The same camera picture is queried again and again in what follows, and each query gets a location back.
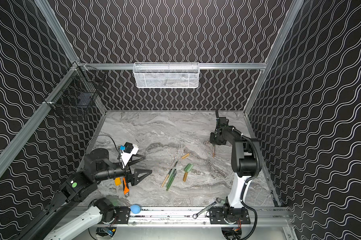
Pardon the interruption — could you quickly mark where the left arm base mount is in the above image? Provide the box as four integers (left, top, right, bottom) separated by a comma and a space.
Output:
101, 207, 130, 225

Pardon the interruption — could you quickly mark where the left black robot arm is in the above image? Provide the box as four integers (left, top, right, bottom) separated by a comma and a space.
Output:
13, 148, 152, 240

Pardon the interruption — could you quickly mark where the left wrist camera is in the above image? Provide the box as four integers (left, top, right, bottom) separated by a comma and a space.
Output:
119, 142, 139, 168

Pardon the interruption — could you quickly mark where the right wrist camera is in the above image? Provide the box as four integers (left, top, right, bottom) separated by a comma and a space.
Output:
215, 109, 229, 129

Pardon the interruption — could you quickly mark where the orange utility knife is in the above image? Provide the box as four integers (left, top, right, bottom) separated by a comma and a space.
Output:
122, 177, 129, 198

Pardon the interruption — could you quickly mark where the yellow small block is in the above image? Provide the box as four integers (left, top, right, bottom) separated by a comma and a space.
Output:
114, 178, 121, 186

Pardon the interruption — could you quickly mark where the black wire basket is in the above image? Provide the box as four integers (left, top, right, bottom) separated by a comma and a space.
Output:
46, 62, 106, 122

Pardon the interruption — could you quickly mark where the blue ball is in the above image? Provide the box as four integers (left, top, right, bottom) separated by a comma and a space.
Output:
130, 204, 141, 215

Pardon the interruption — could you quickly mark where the tan pen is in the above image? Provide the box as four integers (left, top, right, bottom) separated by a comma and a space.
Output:
160, 162, 177, 188

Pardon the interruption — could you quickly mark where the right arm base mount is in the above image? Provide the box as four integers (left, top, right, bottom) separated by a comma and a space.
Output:
207, 204, 251, 225

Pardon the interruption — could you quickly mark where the light green pen cap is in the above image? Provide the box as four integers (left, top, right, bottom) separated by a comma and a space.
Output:
187, 164, 194, 173

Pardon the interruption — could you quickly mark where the white wire mesh basket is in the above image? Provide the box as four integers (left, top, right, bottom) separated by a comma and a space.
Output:
132, 62, 201, 89

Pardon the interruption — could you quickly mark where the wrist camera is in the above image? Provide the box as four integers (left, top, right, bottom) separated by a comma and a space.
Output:
119, 142, 139, 168
215, 109, 229, 129

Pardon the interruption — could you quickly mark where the silver wrench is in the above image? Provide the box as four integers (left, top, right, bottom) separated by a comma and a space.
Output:
193, 198, 222, 220

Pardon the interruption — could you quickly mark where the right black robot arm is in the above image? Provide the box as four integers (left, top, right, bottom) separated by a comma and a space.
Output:
210, 125, 261, 209

